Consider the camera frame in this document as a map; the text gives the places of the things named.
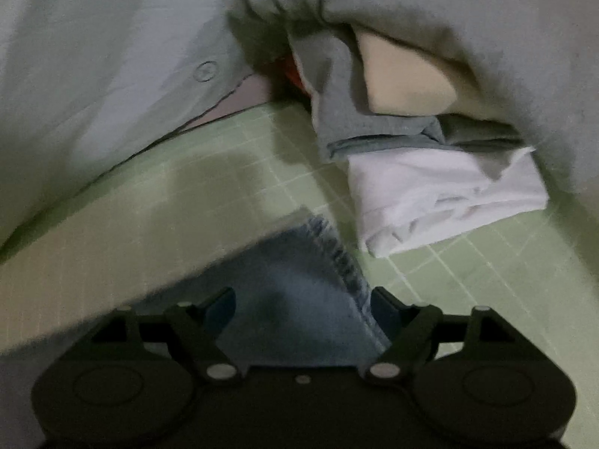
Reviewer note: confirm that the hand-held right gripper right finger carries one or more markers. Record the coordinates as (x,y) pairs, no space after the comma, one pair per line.
(381,306)

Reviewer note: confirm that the white folded garment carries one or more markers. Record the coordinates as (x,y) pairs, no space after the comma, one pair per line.
(444,196)

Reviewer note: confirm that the grey folded garment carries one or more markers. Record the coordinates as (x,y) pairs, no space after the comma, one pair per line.
(482,135)

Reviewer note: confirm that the orange red cloth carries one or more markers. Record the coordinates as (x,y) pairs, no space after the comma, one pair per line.
(297,77)

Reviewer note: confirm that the pale pink cloth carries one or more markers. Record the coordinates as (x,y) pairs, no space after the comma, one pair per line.
(234,103)

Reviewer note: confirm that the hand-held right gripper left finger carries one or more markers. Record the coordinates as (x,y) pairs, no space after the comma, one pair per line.
(222,308)

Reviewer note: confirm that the stack of folded clothes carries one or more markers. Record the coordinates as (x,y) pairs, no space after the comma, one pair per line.
(337,117)

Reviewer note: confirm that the beige folded garment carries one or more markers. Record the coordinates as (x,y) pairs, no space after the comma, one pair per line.
(402,79)

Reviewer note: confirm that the green grid mat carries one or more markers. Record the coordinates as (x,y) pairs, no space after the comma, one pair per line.
(491,266)

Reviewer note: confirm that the carrot print light blue quilt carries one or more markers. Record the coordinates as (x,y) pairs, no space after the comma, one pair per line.
(117,56)

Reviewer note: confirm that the blue denim garment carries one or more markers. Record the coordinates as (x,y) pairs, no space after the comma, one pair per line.
(299,308)

